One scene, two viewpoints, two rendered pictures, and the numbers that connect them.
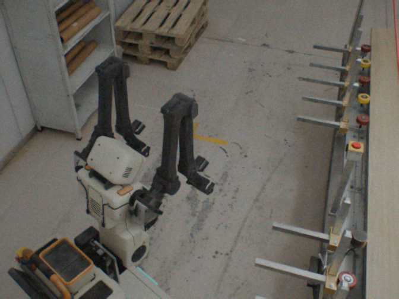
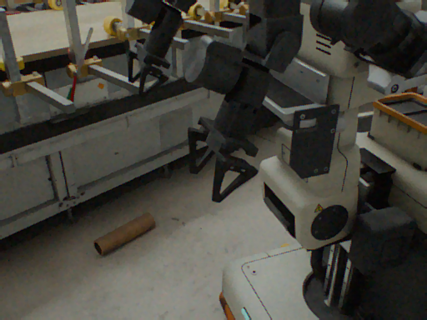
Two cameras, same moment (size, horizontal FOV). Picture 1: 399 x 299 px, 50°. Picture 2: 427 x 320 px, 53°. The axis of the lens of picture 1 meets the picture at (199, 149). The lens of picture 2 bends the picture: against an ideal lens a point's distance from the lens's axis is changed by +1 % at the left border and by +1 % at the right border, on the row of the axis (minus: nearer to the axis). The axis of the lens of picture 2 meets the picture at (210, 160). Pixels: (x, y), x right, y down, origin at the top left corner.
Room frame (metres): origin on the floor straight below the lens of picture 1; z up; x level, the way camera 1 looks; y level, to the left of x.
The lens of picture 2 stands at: (2.27, 0.61, 1.37)
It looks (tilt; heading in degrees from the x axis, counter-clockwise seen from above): 30 degrees down; 209
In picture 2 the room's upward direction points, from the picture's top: straight up
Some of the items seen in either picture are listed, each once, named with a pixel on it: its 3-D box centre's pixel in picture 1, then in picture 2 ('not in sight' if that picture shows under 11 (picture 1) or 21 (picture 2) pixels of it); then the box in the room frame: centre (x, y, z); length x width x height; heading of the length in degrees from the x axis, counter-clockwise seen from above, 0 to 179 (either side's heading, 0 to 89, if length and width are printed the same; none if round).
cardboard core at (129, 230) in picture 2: not in sight; (125, 232); (1.08, -0.53, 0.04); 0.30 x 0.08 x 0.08; 164
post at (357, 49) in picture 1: (350, 76); not in sight; (2.79, -1.12, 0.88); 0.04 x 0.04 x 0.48; 74
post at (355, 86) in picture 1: (347, 113); not in sight; (2.31, -0.98, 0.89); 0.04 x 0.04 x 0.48; 74
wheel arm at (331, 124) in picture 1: (329, 124); not in sight; (2.30, -0.88, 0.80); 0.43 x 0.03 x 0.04; 74
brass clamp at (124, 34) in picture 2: not in sight; (133, 32); (0.85, -0.55, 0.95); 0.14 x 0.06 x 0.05; 164
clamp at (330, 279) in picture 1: (331, 279); (84, 67); (1.09, -0.63, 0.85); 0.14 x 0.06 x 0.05; 164
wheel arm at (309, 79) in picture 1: (334, 83); not in sight; (2.78, -1.02, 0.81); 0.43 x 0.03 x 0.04; 74
